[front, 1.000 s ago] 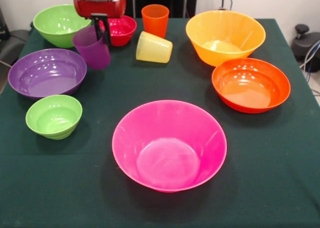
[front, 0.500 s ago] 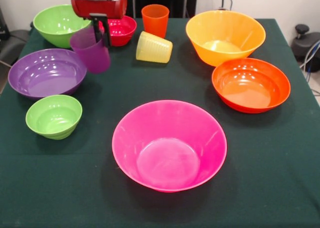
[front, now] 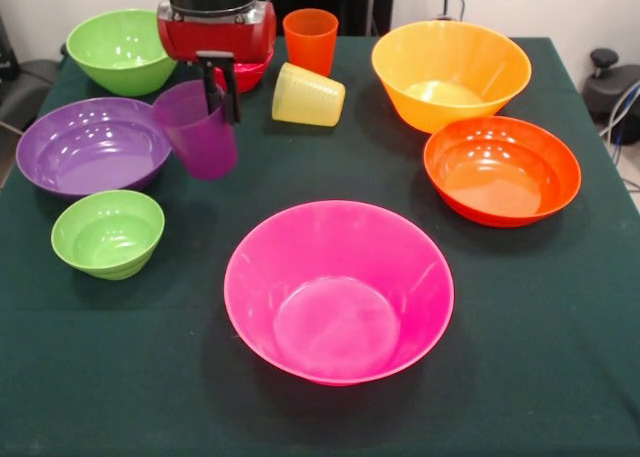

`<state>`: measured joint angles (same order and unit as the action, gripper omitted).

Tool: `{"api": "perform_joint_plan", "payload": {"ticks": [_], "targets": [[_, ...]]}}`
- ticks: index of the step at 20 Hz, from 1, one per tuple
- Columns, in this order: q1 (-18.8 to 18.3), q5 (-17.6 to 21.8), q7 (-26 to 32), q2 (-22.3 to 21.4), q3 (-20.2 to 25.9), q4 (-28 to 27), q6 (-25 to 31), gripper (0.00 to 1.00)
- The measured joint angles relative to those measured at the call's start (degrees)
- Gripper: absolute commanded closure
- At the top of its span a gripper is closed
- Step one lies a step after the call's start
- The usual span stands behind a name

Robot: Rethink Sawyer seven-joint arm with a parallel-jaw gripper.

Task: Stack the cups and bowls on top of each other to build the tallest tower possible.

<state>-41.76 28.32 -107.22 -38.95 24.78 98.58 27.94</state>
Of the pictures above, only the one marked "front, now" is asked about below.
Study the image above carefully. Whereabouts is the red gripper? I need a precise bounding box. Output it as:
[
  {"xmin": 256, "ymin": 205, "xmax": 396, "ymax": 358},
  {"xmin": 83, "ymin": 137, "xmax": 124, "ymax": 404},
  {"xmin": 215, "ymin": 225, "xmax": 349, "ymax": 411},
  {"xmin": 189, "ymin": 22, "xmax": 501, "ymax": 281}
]
[{"xmin": 155, "ymin": 0, "xmax": 278, "ymax": 125}]

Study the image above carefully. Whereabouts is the purple cup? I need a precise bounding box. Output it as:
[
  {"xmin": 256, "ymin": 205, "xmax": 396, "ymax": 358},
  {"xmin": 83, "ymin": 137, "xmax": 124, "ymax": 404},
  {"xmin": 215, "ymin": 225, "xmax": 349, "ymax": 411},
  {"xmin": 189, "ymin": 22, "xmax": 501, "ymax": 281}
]
[{"xmin": 151, "ymin": 79, "xmax": 239, "ymax": 182}]

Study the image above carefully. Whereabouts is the yellow cup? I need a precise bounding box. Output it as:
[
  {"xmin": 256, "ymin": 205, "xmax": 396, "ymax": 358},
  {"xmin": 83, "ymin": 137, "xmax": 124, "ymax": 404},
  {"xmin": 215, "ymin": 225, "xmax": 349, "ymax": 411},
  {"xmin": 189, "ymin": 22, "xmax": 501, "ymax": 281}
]
[{"xmin": 271, "ymin": 61, "xmax": 347, "ymax": 128}]

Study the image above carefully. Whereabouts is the pink bowl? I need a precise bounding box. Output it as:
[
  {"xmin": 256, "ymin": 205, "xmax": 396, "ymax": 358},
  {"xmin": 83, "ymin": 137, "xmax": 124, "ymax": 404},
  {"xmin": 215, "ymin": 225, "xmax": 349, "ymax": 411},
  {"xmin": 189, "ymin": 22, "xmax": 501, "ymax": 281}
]
[{"xmin": 223, "ymin": 199, "xmax": 456, "ymax": 388}]

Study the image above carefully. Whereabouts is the yellow bowl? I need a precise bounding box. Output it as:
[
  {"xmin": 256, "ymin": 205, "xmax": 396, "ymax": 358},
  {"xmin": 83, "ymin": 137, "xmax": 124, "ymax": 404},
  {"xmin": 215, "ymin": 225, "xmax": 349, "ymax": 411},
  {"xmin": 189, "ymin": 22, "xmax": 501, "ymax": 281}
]
[{"xmin": 370, "ymin": 20, "xmax": 533, "ymax": 135}]

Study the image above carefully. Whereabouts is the red bowl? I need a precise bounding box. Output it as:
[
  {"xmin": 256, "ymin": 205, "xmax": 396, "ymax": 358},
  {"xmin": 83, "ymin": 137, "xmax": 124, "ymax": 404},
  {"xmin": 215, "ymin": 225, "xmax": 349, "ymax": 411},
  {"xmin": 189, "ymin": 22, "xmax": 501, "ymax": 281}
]
[{"xmin": 213, "ymin": 51, "xmax": 275, "ymax": 94}]

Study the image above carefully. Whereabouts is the orange cup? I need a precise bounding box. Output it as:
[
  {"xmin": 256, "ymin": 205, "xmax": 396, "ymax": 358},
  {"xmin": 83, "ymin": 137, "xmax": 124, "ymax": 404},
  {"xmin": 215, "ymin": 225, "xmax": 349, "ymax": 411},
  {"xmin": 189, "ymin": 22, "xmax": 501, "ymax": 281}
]
[{"xmin": 282, "ymin": 8, "xmax": 340, "ymax": 78}]

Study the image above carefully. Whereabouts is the large green bowl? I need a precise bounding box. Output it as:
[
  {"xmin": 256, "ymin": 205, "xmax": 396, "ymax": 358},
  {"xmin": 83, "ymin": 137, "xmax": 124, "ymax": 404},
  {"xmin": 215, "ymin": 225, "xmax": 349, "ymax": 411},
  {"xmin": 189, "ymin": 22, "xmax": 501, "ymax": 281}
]
[{"xmin": 65, "ymin": 8, "xmax": 178, "ymax": 97}]

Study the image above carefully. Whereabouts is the purple bowl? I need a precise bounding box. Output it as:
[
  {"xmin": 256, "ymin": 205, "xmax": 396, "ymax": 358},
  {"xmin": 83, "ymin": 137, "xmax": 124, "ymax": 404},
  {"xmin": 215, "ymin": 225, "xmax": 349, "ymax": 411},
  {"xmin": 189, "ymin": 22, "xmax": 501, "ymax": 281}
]
[{"xmin": 15, "ymin": 96, "xmax": 174, "ymax": 201}]

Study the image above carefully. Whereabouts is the small green bowl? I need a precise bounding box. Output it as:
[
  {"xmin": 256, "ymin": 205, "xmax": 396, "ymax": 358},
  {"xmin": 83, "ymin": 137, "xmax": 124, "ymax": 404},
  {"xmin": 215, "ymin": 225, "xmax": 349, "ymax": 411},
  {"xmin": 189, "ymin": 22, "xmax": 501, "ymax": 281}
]
[{"xmin": 50, "ymin": 189, "xmax": 166, "ymax": 281}]

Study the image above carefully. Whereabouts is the dark grey chair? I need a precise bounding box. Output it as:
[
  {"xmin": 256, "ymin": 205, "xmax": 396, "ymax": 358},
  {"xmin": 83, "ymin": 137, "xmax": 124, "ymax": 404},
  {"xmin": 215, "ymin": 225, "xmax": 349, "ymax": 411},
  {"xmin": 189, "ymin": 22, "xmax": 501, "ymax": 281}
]
[{"xmin": 0, "ymin": 11, "xmax": 66, "ymax": 133}]

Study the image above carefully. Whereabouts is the dark green tablecloth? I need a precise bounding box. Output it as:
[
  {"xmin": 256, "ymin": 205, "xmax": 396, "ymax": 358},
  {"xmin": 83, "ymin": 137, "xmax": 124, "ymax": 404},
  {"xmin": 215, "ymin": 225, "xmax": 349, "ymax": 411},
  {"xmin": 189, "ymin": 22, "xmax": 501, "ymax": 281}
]
[{"xmin": 0, "ymin": 35, "xmax": 640, "ymax": 457}]

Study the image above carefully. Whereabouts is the orange bowl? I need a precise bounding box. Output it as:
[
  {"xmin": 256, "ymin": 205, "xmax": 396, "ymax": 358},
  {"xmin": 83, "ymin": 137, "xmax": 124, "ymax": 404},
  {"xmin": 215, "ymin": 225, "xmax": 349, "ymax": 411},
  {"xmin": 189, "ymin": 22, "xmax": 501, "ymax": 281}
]
[{"xmin": 423, "ymin": 115, "xmax": 583, "ymax": 228}]

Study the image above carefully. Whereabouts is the black round equipment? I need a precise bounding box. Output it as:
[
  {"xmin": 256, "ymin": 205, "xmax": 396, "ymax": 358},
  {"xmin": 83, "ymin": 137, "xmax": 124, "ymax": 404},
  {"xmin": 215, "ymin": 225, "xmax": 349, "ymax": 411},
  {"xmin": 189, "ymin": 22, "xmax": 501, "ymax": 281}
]
[{"xmin": 582, "ymin": 48, "xmax": 640, "ymax": 124}]

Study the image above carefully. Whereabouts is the grey blue cable bundle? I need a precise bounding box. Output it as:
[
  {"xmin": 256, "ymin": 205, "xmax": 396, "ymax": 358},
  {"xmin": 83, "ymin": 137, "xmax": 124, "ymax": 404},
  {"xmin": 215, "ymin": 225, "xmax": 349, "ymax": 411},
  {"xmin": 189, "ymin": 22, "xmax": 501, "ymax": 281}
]
[{"xmin": 599, "ymin": 79, "xmax": 640, "ymax": 148}]

